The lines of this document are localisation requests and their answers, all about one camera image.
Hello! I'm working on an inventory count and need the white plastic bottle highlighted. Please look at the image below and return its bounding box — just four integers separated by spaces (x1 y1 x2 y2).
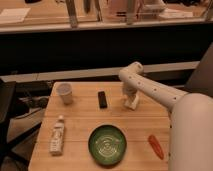
50 115 65 156

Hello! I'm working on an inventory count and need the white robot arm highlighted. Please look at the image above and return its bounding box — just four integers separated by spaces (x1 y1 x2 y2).
119 62 213 171

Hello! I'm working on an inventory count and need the white paper sheet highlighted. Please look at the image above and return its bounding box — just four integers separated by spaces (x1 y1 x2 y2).
0 8 30 24

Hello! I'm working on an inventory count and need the red orange carrot toy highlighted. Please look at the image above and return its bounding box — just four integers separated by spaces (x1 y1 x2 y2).
148 135 164 160

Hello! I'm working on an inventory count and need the black chair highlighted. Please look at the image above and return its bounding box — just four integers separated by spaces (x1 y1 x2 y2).
0 79 41 169

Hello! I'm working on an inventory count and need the green ceramic plate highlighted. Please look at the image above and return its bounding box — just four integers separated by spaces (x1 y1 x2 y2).
88 125 127 166

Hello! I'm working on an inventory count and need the white sponge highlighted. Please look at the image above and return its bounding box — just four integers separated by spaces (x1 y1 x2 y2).
124 96 139 110

